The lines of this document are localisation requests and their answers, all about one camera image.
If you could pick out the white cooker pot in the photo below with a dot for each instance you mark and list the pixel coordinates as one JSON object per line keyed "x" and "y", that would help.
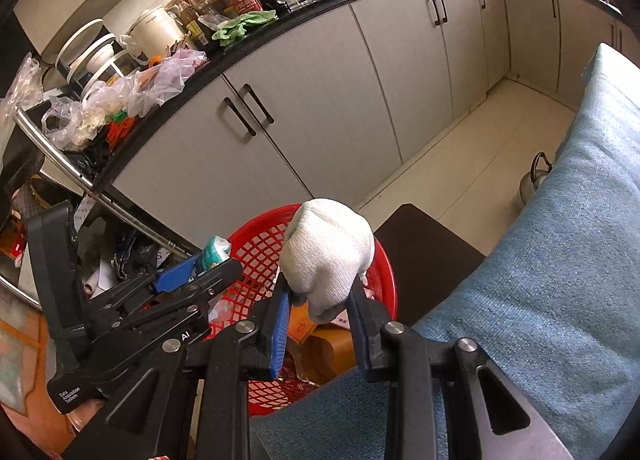
{"x": 152, "y": 30}

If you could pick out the dish rack with plates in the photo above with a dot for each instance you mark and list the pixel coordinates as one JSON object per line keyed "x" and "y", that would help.
{"x": 90, "y": 53}

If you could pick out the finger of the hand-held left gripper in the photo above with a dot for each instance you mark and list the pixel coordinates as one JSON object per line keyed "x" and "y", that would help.
{"x": 175, "y": 274}
{"x": 222, "y": 272}

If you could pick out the brown paper wrapper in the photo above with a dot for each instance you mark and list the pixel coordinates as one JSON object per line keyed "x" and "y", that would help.
{"x": 330, "y": 355}

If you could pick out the crumpled plastic bags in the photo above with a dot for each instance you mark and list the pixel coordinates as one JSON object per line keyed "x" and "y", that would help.
{"x": 150, "y": 80}

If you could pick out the metal storage rack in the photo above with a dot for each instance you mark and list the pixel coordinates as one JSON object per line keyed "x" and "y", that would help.
{"x": 75, "y": 165}

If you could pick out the white sock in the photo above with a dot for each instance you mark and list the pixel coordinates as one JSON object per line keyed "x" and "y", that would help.
{"x": 325, "y": 255}

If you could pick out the kitchen base cabinets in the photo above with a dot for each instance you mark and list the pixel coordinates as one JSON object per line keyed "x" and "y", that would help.
{"x": 350, "y": 80}

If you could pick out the grey floor kettle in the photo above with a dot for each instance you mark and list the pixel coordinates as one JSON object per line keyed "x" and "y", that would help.
{"x": 530, "y": 185}

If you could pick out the orange plastic item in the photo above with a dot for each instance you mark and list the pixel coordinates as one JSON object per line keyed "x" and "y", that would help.
{"x": 120, "y": 128}

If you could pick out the green cloth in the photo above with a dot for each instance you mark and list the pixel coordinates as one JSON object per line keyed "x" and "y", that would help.
{"x": 242, "y": 25}

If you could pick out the blue tablecloth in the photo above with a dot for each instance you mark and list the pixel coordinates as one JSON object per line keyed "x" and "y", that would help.
{"x": 550, "y": 265}

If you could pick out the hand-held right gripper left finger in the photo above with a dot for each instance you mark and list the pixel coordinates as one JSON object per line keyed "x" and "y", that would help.
{"x": 280, "y": 335}

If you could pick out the red plastic basket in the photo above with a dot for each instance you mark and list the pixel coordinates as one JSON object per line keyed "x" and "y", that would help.
{"x": 260, "y": 245}

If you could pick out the dark brown stool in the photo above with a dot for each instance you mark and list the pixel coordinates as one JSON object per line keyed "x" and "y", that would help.
{"x": 425, "y": 260}

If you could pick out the green white tissue packet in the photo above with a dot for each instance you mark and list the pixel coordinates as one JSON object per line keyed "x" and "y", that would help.
{"x": 216, "y": 251}

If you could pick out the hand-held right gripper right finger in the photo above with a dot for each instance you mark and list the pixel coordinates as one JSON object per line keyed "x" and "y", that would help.
{"x": 361, "y": 325}

